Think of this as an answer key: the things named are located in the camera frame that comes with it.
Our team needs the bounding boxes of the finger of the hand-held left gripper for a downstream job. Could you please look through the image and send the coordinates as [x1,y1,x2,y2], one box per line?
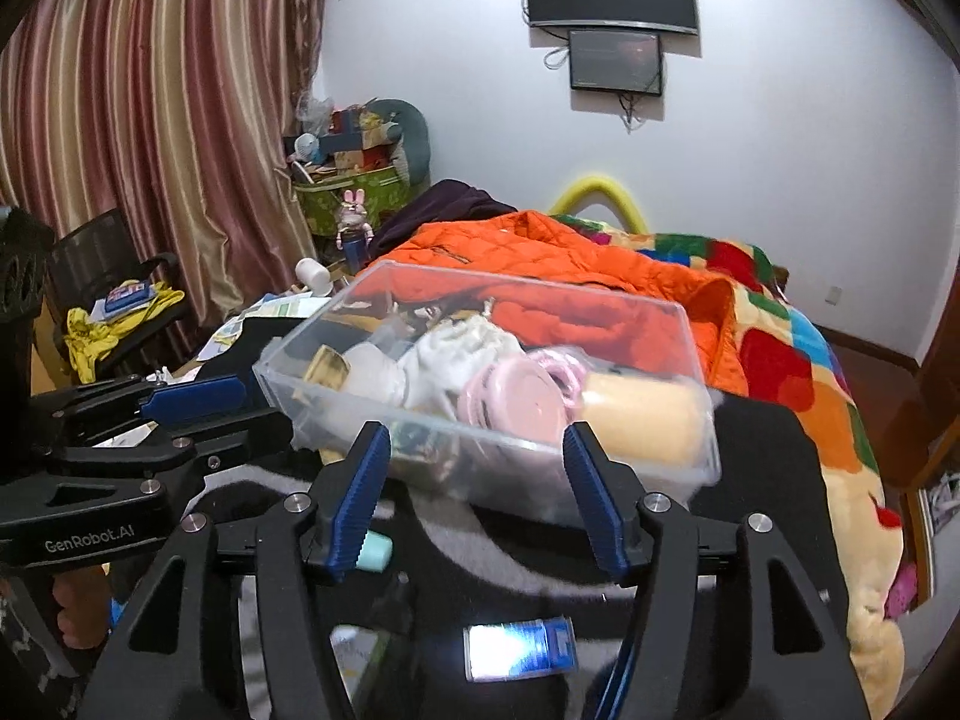
[34,375,248,436]
[56,409,295,496]

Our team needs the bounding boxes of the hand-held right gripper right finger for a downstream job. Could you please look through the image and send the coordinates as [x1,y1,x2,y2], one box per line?
[561,421,871,720]

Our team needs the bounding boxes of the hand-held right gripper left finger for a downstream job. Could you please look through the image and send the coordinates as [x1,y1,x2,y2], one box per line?
[79,420,395,720]

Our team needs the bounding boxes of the small pale green box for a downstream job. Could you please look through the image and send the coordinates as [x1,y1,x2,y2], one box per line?
[352,529,392,572]

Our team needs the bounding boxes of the cream yellow bottle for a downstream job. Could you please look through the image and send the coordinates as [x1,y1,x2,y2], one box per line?
[577,371,710,470]

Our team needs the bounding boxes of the clear plastic storage box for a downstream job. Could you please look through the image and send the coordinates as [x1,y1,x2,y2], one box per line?
[253,261,722,526]

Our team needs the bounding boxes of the translucent white jar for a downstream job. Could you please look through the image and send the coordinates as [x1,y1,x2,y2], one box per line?
[341,341,410,407]

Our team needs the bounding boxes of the pink round fan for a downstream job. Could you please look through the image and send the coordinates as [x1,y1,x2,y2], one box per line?
[459,358,578,458]

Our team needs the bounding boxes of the green glass bottle white label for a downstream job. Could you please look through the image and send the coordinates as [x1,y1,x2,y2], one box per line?
[330,624,413,720]

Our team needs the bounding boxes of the white drawstring pouch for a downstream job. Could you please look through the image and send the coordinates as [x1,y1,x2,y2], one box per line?
[397,315,526,413]

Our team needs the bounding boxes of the blue white packet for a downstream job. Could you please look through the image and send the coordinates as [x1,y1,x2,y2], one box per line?
[463,615,577,683]

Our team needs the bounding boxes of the person's left hand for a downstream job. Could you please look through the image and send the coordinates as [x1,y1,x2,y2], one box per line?
[52,566,110,646]

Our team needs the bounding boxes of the pile of papers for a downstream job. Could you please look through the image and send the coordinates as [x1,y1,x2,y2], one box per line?
[199,289,335,368]

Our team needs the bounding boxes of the blue book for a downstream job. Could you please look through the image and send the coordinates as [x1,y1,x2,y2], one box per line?
[91,281,155,316]

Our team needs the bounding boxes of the yellow cloth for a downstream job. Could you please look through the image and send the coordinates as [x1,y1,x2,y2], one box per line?
[64,281,187,383]

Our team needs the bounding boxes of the white cup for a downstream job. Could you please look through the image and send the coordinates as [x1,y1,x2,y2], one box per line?
[294,257,335,297]

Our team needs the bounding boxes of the black grey rug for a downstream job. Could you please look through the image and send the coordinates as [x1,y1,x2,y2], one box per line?
[187,315,845,720]

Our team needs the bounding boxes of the black chair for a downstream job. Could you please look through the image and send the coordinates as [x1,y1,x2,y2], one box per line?
[41,208,188,383]

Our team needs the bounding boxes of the pink rabbit figure bottle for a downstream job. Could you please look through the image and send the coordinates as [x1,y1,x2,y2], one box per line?
[335,187,376,275]

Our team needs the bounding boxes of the green storage box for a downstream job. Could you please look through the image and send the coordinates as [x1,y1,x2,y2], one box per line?
[292,169,410,237]

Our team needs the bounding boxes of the colourful patchwork blanket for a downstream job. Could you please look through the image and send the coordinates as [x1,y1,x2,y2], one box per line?
[547,214,912,720]

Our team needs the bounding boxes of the orange quilted jacket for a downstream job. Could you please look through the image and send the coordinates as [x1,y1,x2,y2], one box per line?
[360,210,751,421]

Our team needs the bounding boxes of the striped pink gold curtain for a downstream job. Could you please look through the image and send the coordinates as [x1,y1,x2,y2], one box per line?
[0,0,338,361]

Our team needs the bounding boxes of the dark purple cloth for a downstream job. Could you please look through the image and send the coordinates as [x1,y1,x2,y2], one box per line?
[367,178,518,260]

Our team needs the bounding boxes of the patchwork fabric bundle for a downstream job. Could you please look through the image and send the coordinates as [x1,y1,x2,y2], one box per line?
[326,106,402,170]

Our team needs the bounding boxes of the pink cloth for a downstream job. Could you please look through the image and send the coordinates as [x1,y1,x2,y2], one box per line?
[889,562,920,616]

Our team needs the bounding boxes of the grey round cushion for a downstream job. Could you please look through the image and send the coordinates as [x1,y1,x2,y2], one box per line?
[367,97,432,188]

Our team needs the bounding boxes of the white plastic bag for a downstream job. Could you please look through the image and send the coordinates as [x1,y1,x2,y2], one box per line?
[926,465,960,518]

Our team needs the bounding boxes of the yellow foam ring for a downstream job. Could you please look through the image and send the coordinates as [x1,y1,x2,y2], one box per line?
[546,175,650,232]

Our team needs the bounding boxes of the small black wall monitor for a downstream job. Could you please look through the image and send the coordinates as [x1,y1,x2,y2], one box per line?
[568,28,665,97]

